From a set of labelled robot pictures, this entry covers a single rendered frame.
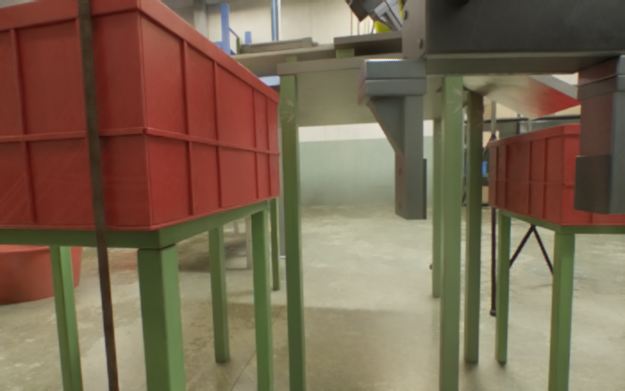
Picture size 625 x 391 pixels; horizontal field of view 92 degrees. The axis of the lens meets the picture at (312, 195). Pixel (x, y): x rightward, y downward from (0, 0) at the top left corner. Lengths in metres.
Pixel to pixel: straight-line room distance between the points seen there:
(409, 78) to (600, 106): 0.14
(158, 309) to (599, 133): 0.41
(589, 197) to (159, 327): 0.40
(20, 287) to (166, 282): 1.99
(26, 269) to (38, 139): 1.90
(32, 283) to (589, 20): 2.33
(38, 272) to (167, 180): 1.97
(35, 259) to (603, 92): 2.27
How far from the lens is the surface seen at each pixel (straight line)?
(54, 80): 0.40
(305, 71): 0.84
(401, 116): 0.22
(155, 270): 0.37
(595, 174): 0.28
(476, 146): 1.14
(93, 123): 0.35
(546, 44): 0.25
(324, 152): 6.20
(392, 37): 0.83
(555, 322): 0.97
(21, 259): 2.27
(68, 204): 0.39
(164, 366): 0.41
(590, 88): 0.30
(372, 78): 0.21
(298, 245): 0.83
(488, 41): 0.23
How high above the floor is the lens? 0.67
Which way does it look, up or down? 4 degrees down
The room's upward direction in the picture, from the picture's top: 1 degrees counter-clockwise
